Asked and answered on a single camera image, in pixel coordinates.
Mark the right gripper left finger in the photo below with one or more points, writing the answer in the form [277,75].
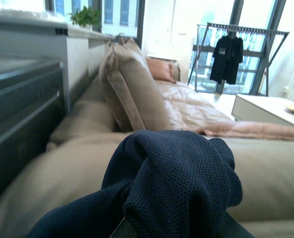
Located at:
[124,230]

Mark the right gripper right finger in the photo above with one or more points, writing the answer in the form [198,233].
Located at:
[230,228]

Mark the navy mesh knit garment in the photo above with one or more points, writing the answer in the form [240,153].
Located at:
[168,184]

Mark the grey front-load washing machine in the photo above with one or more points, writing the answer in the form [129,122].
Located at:
[31,106]

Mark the grey clothes drying rack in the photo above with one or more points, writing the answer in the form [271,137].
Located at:
[260,46]

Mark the beige leather sofa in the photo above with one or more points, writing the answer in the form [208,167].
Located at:
[84,142]

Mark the pink throw blanket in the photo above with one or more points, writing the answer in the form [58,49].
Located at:
[249,129]

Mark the white coffee table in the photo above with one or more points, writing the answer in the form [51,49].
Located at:
[263,109]

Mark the beige sofa back cushion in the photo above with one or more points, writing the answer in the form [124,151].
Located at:
[130,90]

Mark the black hanging t-shirt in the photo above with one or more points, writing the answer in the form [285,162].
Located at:
[220,57]

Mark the orange throw pillow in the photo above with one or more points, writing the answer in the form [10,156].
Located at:
[162,70]

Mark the green potted plant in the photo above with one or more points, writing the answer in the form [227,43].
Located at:
[87,16]

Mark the white counter cabinet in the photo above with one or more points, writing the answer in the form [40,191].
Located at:
[79,50]

